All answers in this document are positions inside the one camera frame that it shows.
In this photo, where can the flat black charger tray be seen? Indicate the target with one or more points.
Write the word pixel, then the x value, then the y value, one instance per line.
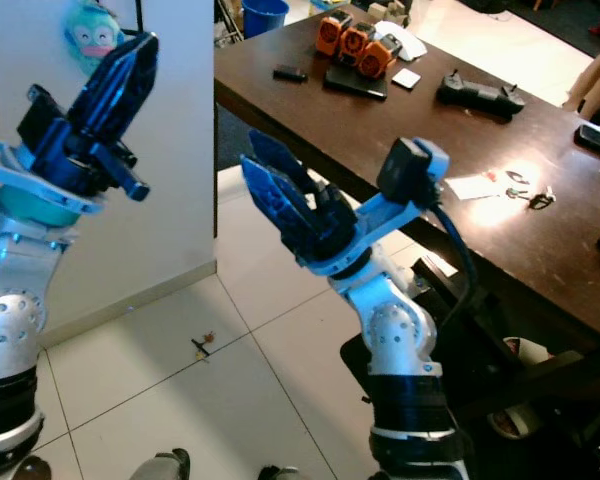
pixel 350 87

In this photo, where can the small black remote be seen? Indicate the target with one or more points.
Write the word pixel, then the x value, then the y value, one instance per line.
pixel 290 73

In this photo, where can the small white square box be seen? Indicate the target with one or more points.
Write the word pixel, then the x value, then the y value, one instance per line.
pixel 405 79

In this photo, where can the white paper sheet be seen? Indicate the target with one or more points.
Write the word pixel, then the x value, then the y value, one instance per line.
pixel 408 45

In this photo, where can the white slipper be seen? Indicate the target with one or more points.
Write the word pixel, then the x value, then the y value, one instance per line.
pixel 528 351

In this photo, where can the black headed key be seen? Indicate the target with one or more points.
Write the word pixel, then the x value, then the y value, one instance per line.
pixel 542 200

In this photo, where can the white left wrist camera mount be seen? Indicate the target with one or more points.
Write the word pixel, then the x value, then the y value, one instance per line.
pixel 30 185

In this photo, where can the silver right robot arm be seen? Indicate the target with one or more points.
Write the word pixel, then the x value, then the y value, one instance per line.
pixel 390 335

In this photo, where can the teal plush toy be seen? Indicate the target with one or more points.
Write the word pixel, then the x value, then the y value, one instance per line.
pixel 95 40

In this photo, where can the grey robot foot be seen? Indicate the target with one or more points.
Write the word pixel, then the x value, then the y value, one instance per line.
pixel 165 467
pixel 285 474

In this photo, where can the orange black battery pack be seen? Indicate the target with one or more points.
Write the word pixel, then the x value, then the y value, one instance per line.
pixel 377 58
pixel 354 45
pixel 330 33

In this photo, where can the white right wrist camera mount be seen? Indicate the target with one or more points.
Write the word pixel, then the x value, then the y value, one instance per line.
pixel 385 220

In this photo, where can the grey left robot foot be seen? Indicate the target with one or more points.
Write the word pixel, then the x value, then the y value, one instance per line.
pixel 165 467

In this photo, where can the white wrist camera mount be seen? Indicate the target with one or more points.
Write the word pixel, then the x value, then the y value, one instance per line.
pixel 30 185
pixel 385 220

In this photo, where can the black handheld controller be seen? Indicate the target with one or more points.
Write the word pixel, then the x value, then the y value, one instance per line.
pixel 480 98

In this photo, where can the blue plastic bucket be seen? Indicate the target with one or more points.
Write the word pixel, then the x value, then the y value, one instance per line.
pixel 264 17

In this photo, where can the black wall frame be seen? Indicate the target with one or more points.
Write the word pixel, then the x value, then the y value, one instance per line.
pixel 139 12

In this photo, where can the dark brown wooden table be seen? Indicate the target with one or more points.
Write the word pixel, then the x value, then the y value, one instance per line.
pixel 340 120

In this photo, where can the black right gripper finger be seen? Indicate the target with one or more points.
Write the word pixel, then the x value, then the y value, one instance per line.
pixel 275 195
pixel 280 152

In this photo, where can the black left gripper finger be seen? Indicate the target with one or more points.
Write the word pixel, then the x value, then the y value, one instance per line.
pixel 110 80
pixel 132 100

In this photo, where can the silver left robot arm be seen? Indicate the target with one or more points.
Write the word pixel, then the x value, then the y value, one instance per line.
pixel 5 330

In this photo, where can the small brown floor debris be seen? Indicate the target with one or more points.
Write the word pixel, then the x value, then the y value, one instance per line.
pixel 202 346

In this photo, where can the grey right robot foot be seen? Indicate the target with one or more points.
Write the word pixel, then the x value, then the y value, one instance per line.
pixel 285 474

